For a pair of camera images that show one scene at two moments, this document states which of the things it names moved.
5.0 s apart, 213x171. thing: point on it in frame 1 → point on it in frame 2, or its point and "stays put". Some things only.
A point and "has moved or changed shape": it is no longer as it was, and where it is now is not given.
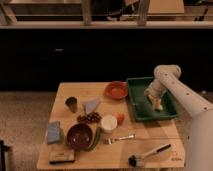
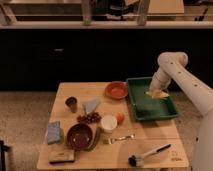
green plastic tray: x=143 y=107 stays put
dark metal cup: x=72 y=103 stays put
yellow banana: x=158 y=104 has moved or changed shape
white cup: x=108 y=123 stays put
